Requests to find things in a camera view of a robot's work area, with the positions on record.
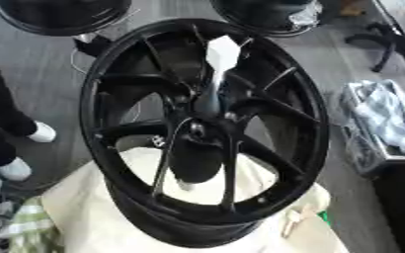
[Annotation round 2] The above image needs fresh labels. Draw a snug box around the black spoked wheel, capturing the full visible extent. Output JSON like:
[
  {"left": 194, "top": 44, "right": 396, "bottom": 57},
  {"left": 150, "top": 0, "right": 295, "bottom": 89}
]
[{"left": 76, "top": 18, "right": 331, "bottom": 249}]

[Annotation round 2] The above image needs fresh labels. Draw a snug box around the cream cloth cover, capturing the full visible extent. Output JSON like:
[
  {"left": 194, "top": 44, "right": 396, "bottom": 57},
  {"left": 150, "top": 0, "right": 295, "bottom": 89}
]
[{"left": 40, "top": 146, "right": 352, "bottom": 253}]

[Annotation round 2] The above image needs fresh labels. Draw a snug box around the grey plastic-wrapped bundle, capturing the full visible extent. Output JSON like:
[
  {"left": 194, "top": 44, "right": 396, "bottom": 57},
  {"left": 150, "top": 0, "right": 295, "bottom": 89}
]
[{"left": 339, "top": 78, "right": 405, "bottom": 177}]

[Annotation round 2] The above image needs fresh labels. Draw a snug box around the green white checked cloth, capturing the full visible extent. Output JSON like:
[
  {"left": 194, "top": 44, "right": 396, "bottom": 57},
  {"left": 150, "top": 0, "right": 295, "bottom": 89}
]
[{"left": 0, "top": 196, "right": 64, "bottom": 253}]

